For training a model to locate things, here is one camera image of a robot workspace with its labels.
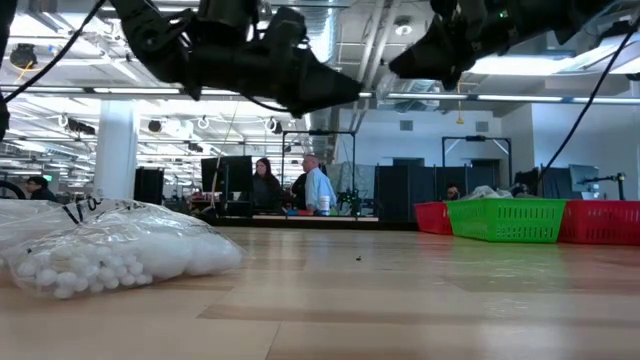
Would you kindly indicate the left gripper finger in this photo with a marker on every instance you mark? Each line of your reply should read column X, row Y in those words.
column 320, row 87

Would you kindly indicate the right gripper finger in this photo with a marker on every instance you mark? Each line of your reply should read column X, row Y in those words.
column 440, row 52

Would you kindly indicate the clear plastic bag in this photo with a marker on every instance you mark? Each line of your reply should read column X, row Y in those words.
column 487, row 192

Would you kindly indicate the clear bag of cotton balls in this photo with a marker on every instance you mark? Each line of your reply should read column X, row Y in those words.
column 75, row 212
column 125, row 260

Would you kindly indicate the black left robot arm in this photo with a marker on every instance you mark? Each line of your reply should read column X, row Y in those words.
column 150, row 45

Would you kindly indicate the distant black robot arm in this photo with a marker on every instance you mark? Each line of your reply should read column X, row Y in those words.
column 350, row 200

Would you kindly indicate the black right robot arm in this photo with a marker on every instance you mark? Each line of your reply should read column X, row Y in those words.
column 550, row 20

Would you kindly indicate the white ceiling smoke detector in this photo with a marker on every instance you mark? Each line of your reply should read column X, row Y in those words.
column 403, row 27

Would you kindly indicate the person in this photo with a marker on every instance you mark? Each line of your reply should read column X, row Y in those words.
column 453, row 192
column 320, row 187
column 42, row 192
column 267, row 190

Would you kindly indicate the black computer monitor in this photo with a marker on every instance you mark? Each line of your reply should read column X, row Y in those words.
column 227, row 175

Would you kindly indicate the white plastic tub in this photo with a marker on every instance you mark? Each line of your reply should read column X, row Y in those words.
column 324, row 206

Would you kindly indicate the black partition panels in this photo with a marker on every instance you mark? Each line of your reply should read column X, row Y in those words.
column 400, row 195

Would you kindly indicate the black cabinet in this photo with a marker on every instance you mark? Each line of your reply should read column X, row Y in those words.
column 149, row 185

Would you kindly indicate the white building column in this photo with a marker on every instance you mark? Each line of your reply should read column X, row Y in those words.
column 117, row 160

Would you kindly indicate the small red plastic basket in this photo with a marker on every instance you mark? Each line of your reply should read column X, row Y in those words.
column 432, row 217

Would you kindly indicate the green plastic basket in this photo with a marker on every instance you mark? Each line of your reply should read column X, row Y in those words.
column 505, row 220

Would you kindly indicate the grey monitor back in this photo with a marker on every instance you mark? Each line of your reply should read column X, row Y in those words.
column 582, row 175

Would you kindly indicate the long ceiling light strip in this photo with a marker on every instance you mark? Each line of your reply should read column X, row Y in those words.
column 50, row 90

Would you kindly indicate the black ceiling device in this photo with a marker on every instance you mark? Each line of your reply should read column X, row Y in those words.
column 23, row 56

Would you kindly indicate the black gantry frame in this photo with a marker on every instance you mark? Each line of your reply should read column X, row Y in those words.
column 475, row 138
column 320, row 132

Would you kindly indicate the silver ribbed ceiling duct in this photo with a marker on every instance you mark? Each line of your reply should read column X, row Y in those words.
column 325, row 30

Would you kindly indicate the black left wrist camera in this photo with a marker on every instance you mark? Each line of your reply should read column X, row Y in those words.
column 285, row 27

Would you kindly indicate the black articulated camera stand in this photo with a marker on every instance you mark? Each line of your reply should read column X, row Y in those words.
column 620, row 187

